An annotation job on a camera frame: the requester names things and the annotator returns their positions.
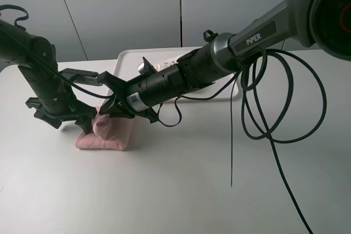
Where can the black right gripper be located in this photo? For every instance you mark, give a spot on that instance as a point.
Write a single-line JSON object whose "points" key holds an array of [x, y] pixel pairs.
{"points": [[137, 96]]}

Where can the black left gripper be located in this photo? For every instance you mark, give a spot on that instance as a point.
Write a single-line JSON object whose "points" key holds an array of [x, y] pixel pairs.
{"points": [[55, 101]]}

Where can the pink terry towel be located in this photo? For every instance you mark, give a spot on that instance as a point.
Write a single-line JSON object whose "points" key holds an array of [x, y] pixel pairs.
{"points": [[107, 133]]}

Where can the cream white terry towel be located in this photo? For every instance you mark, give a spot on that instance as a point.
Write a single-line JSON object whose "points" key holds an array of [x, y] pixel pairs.
{"points": [[161, 65]]}

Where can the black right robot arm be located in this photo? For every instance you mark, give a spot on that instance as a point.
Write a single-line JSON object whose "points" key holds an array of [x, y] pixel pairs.
{"points": [[322, 22]]}

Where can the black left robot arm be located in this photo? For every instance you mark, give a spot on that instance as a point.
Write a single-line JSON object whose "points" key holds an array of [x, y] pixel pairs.
{"points": [[20, 48]]}

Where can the white rectangular plastic tray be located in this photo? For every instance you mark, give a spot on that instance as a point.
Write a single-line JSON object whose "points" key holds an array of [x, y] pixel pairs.
{"points": [[129, 60]]}

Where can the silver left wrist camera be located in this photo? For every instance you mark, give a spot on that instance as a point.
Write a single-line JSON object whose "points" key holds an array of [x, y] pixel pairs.
{"points": [[81, 77]]}

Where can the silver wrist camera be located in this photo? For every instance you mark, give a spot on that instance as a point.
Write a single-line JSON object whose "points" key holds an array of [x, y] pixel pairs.
{"points": [[143, 68], [81, 77]]}

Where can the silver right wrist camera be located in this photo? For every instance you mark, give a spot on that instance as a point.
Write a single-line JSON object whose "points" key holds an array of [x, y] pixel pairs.
{"points": [[143, 68]]}

